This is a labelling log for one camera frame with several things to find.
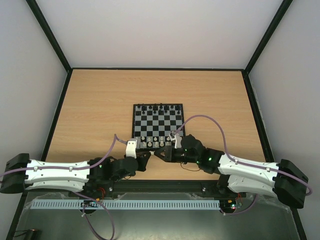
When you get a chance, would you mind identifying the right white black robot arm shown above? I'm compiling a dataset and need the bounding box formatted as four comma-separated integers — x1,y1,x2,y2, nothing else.
154,134,309,209

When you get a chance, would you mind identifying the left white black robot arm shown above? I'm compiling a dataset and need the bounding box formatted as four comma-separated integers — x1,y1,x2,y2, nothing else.
0,152,152,198

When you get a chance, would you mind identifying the folding black white chessboard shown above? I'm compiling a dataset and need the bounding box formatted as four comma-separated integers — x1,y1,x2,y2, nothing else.
132,103,186,152

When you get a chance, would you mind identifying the black king at e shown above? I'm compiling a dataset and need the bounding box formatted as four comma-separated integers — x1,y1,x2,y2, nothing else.
153,104,159,111

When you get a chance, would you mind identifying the black cylinder on lower shelf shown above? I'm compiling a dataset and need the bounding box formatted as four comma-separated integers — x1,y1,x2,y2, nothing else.
23,229,40,240

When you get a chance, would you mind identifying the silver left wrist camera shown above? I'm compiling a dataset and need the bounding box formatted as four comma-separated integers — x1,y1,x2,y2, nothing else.
125,138,140,159

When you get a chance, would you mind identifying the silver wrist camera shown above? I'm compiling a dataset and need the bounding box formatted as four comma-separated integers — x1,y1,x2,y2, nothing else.
169,131,182,149
125,138,140,159

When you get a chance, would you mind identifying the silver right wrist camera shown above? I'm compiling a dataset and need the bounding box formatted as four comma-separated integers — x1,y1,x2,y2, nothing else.
169,131,182,149

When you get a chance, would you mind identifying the black aluminium mounting rail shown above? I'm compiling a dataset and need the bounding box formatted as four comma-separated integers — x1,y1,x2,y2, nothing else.
67,179,291,198

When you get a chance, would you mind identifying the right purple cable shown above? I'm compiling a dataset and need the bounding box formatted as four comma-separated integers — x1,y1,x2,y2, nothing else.
174,114,314,216

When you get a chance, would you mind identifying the light blue slotted cable duct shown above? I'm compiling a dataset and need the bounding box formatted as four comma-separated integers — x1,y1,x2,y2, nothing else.
30,199,220,211

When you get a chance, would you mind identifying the black enclosure frame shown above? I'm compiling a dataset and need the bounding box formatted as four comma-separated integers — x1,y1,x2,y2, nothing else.
4,0,308,240

